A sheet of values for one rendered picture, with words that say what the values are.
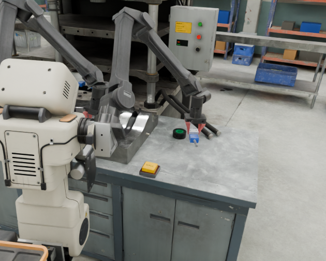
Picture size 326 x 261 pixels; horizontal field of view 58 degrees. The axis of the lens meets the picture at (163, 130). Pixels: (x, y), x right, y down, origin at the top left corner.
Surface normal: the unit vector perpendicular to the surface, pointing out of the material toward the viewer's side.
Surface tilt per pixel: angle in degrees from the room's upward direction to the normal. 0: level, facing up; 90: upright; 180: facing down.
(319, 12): 90
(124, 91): 58
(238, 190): 0
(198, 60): 90
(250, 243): 0
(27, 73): 48
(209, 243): 90
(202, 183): 0
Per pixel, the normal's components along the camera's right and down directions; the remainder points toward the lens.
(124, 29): 0.69, -0.24
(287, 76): -0.34, 0.44
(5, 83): -0.04, -0.26
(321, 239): 0.04, -0.89
